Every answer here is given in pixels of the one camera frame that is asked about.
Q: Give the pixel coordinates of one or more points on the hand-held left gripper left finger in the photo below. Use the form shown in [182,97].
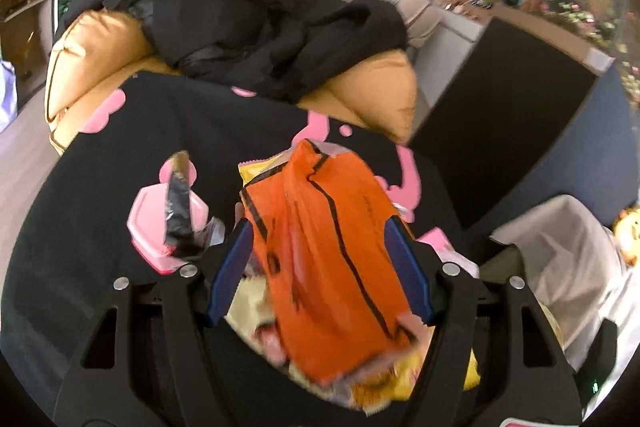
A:
[230,267]

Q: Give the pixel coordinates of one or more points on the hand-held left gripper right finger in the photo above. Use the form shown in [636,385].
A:
[410,267]

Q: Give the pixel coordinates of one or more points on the orange snack packet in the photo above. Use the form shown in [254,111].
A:
[325,257]

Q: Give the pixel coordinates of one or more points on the yellow snack packet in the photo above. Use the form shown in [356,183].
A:
[385,389]

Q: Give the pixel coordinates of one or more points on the black plastic wrapper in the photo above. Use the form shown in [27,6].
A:
[177,207]

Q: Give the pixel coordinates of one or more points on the pink lidded box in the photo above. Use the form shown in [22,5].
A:
[145,227]

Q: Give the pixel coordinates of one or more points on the grey cloth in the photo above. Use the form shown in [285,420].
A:
[560,247]

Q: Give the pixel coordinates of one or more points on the yellow emoji plush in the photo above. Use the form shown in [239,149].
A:
[629,234]

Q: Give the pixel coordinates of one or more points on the black pink printed tablecloth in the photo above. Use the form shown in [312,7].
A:
[100,167]

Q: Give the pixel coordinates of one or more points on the dark blue cabinet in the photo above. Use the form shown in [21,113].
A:
[575,147]

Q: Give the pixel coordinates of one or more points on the beige chair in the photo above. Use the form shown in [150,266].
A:
[420,14]

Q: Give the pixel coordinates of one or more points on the black jacket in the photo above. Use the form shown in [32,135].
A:
[225,7]

